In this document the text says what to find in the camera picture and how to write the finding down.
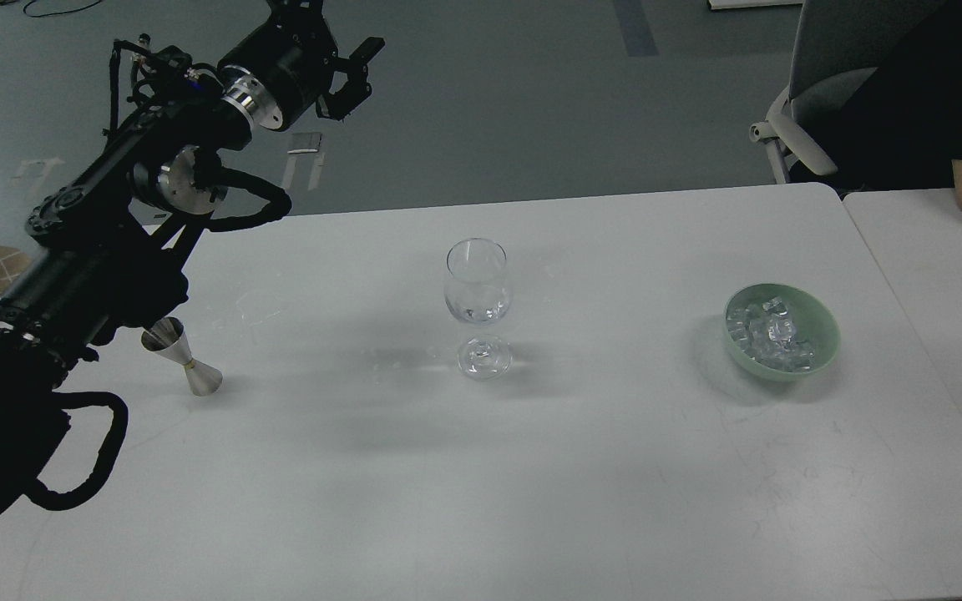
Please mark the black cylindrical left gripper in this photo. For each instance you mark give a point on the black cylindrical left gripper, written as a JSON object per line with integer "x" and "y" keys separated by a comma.
{"x": 293, "y": 57}

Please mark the stainless steel double jigger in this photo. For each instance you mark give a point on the stainless steel double jigger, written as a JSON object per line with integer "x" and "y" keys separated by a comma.
{"x": 167, "y": 338}

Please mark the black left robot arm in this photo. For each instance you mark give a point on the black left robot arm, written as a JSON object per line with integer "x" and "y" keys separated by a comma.
{"x": 113, "y": 243}

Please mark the clear wine glass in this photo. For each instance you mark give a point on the clear wine glass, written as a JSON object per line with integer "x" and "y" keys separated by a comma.
{"x": 476, "y": 291}

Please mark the clear ice cubes pile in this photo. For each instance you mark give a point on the clear ice cubes pile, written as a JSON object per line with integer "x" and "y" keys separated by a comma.
{"x": 766, "y": 331}

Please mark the white office chair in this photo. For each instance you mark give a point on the white office chair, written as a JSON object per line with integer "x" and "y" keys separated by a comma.
{"x": 839, "y": 45}

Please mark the green bowl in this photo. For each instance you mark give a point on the green bowl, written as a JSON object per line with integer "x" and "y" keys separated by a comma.
{"x": 814, "y": 320}

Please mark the person in black shirt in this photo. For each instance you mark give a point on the person in black shirt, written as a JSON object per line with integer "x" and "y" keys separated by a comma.
{"x": 903, "y": 128}

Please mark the white adjacent table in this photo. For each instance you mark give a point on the white adjacent table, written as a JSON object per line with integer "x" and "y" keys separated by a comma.
{"x": 916, "y": 238}

